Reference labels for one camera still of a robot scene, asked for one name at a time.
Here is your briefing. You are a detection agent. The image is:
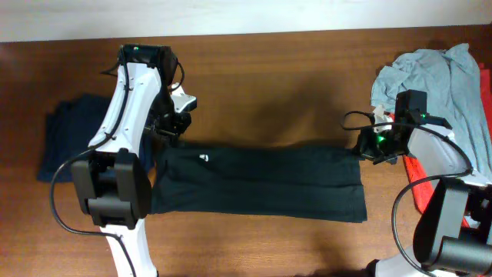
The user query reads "black t-shirt with white logo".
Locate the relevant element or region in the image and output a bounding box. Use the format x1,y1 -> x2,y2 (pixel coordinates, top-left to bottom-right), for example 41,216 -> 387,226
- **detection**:
151,143 -> 367,223

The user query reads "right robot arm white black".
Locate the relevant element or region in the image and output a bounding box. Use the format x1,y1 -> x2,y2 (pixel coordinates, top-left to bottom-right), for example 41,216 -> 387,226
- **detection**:
353,90 -> 491,277

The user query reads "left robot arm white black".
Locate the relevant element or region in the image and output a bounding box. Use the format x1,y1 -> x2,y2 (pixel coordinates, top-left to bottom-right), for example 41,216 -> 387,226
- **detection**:
70,44 -> 197,276

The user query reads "red garment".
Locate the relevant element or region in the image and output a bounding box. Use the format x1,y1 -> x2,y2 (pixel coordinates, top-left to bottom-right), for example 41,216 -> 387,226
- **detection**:
387,63 -> 492,232

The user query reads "grey t-shirt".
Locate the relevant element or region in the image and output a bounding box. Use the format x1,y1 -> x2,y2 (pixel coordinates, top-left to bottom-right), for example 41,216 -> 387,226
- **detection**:
371,43 -> 491,179

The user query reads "folded navy blue garment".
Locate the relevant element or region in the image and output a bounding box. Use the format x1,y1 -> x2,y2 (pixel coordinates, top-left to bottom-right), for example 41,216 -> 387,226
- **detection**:
36,94 -> 111,182

